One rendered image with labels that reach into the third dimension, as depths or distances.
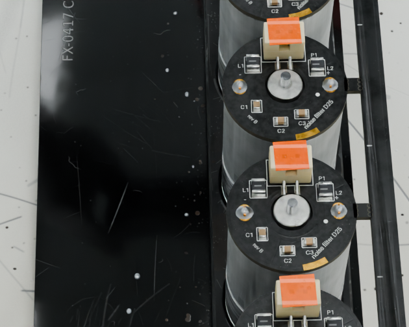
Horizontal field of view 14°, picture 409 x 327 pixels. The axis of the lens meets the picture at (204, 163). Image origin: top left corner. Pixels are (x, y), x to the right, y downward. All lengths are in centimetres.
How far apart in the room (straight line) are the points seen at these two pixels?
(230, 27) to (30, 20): 8
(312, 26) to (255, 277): 6
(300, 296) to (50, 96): 11
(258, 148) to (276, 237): 2
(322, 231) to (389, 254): 1
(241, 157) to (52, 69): 7
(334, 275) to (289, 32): 5
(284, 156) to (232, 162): 3
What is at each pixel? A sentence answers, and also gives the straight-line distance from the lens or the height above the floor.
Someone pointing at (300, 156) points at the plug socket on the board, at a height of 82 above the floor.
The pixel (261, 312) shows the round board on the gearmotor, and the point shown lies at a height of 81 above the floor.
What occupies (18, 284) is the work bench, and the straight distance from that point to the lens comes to 38.
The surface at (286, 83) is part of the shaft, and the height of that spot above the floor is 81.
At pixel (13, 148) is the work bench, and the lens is 40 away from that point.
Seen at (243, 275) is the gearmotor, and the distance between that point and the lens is 32.
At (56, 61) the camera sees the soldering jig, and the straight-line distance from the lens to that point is 39.
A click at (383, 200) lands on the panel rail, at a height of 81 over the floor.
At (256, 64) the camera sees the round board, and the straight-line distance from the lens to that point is 33.
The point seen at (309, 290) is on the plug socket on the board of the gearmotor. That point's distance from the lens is 30.
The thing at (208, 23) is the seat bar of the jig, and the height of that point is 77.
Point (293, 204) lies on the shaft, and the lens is 31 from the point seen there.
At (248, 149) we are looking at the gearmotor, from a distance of 33.
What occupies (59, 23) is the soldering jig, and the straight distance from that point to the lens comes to 40.
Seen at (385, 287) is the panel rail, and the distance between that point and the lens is 31.
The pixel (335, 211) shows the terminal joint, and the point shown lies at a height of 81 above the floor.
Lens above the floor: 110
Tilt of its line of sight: 62 degrees down
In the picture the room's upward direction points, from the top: straight up
